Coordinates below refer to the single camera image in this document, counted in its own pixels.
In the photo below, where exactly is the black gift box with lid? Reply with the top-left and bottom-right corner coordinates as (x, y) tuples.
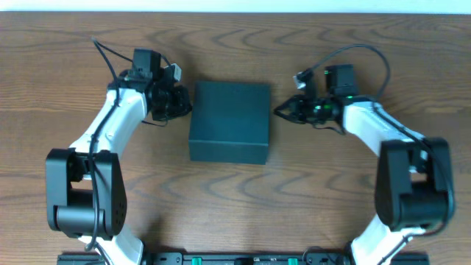
(188, 81), (271, 165)

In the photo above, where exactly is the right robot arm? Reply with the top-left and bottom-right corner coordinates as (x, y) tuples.
(274, 65), (455, 264)

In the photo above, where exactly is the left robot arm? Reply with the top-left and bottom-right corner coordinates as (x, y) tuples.
(45, 49), (192, 264)

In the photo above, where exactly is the black mounting rail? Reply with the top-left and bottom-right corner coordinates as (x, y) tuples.
(56, 252), (431, 265)

